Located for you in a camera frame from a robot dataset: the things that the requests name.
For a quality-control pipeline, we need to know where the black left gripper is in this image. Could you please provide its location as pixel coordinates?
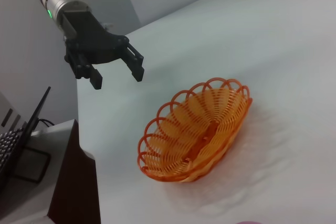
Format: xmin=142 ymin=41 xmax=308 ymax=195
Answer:
xmin=61 ymin=10 xmax=145 ymax=90

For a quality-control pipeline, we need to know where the orange woven plastic basket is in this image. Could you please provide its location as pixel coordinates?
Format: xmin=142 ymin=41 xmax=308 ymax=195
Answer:
xmin=136 ymin=77 xmax=254 ymax=183

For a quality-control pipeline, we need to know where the white desk with brown side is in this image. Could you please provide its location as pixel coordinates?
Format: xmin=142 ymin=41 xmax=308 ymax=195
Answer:
xmin=0 ymin=119 xmax=102 ymax=224

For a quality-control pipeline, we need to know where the black rounded pad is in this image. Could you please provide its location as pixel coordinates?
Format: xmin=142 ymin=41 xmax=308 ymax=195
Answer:
xmin=12 ymin=146 xmax=51 ymax=184

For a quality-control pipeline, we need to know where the black laptop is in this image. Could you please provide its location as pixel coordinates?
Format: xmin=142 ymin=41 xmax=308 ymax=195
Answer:
xmin=0 ymin=86 xmax=52 ymax=183

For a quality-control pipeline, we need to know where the thin black laptop cable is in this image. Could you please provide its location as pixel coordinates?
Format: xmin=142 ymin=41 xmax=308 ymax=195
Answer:
xmin=35 ymin=118 xmax=56 ymax=130

